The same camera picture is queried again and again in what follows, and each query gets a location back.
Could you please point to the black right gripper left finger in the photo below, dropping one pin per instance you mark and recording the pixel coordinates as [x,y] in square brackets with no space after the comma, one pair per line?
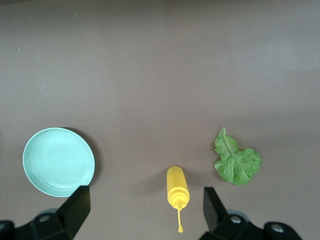
[75,212]

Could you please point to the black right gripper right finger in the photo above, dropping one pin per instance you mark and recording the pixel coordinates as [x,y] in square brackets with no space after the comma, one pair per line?
[215,215]

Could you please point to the yellow squeeze bottle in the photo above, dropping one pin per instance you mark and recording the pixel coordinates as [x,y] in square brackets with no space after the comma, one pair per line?
[176,185]

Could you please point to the green lettuce leaf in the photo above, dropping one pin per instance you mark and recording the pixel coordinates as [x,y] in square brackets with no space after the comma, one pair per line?
[235,162]

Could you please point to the green plate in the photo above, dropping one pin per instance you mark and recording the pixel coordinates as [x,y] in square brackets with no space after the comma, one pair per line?
[57,160]

